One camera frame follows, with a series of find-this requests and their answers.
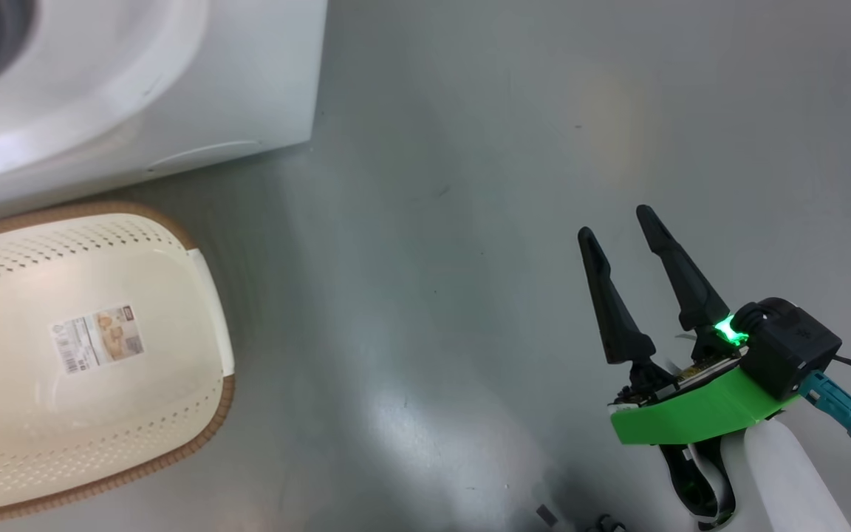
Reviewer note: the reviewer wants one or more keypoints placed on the white washing machine body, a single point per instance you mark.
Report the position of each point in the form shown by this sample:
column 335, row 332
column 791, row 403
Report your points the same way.
column 233, row 81

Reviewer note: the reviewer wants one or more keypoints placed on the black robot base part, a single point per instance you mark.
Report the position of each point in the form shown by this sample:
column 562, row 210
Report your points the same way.
column 609, row 525

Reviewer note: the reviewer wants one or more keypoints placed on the basket product label sticker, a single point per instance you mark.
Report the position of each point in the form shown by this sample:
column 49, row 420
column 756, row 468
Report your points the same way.
column 98, row 340

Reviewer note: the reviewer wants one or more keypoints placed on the cream basket with brown rim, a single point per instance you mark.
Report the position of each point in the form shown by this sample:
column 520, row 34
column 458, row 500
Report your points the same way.
column 63, row 436

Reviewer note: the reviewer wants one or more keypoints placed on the grey floor tape piece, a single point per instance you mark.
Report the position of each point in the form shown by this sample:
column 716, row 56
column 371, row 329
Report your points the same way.
column 546, row 515

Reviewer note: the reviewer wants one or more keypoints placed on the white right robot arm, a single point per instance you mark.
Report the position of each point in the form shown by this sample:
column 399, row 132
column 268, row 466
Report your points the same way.
column 787, row 480

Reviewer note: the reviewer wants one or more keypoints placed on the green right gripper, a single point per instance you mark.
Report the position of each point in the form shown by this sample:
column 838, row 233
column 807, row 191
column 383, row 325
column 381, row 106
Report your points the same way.
column 691, row 417

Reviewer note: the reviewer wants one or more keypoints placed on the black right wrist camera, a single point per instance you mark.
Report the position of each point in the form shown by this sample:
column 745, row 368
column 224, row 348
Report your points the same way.
column 791, row 351

